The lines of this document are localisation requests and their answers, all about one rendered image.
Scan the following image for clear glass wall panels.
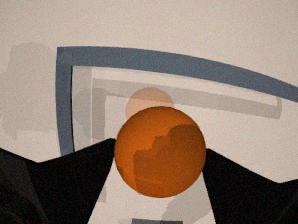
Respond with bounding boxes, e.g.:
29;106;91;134
72;65;92;152

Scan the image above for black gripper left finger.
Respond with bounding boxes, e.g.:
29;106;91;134
0;139;116;224

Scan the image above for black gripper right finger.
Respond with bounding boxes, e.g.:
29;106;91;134
202;148;298;224

